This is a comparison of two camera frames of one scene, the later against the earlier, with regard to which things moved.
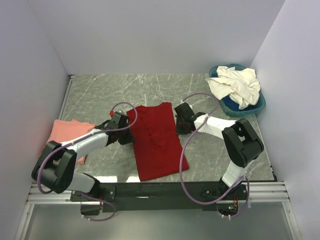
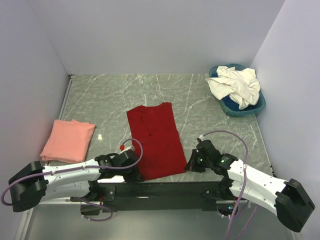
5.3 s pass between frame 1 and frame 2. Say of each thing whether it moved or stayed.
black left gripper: moved
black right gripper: moved
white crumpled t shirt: stayed
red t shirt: stayed
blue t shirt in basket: stayed
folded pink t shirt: stayed
